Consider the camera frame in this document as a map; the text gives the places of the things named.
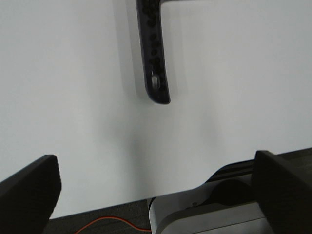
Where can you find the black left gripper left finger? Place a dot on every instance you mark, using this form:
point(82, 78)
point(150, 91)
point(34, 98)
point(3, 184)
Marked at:
point(28, 197)

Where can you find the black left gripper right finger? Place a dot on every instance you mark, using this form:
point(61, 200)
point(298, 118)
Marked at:
point(282, 186)

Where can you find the purple plastic dustpan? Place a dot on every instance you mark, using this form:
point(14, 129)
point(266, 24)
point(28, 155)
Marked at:
point(151, 42)

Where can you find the white grey robot base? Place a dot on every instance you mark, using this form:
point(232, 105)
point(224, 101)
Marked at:
point(191, 212)

